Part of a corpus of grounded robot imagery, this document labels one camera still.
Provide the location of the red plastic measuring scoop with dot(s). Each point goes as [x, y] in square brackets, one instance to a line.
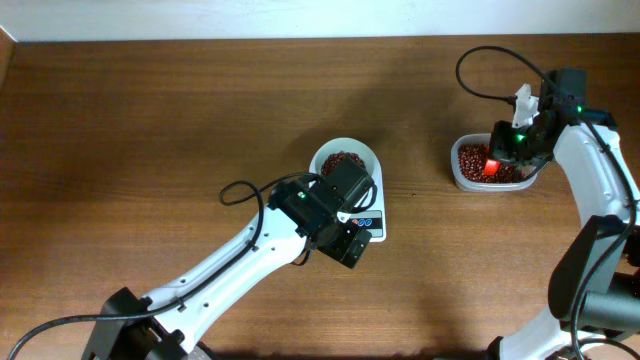
[491, 167]

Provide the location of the red beans in bowl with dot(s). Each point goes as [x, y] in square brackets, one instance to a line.
[335, 159]

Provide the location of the clear plastic bean container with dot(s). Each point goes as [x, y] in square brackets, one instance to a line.
[469, 186]

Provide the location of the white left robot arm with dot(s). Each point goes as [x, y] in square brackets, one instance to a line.
[304, 213]

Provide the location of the white bowl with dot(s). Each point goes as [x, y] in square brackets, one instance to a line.
[337, 145]

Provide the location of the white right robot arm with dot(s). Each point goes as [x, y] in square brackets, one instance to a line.
[589, 302]

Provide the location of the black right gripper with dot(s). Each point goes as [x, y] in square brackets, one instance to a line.
[499, 150]

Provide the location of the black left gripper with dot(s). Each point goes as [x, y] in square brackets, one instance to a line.
[339, 246]

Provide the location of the white kitchen scale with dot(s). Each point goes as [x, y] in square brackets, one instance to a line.
[374, 219]

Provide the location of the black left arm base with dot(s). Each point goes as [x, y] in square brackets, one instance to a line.
[141, 339]

